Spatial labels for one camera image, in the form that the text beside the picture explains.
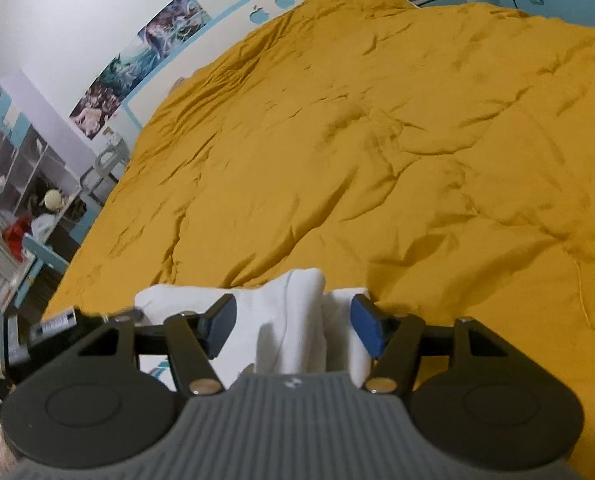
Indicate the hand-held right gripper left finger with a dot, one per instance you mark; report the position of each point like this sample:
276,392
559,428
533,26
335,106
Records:
222,325

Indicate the white t-shirt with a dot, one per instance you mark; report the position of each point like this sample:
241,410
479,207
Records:
287,320

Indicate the white headboard with blue border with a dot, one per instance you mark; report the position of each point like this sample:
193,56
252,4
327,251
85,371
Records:
150,100

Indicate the beige plush toy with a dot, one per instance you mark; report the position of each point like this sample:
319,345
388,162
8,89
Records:
54,200

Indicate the blue chair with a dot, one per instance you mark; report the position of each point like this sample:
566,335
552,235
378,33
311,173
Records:
45,255

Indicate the red cloth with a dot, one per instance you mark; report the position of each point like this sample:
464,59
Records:
16,235

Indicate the white cube shelf unit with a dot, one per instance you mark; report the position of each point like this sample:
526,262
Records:
22,160

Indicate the grey metal stool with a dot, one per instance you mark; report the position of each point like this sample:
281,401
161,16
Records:
108,160

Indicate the mustard yellow blanket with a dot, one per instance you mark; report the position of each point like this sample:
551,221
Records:
377,160

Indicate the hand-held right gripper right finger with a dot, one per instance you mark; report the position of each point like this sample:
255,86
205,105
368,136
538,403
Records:
365,325

